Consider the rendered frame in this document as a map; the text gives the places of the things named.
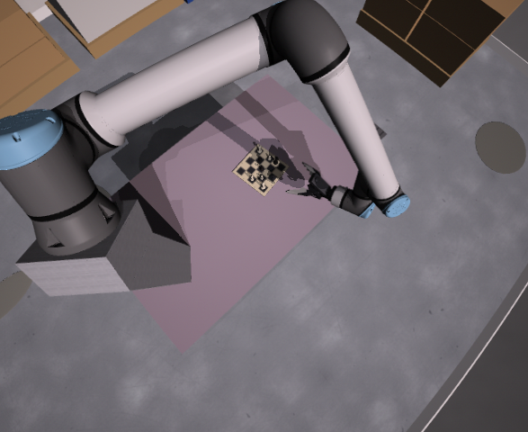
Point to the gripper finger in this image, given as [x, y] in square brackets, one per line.
[301, 191]
[310, 169]

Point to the black and cream chessboard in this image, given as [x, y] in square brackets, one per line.
[250, 166]

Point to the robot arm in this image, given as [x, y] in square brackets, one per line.
[44, 160]

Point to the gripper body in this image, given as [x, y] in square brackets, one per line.
[319, 195]

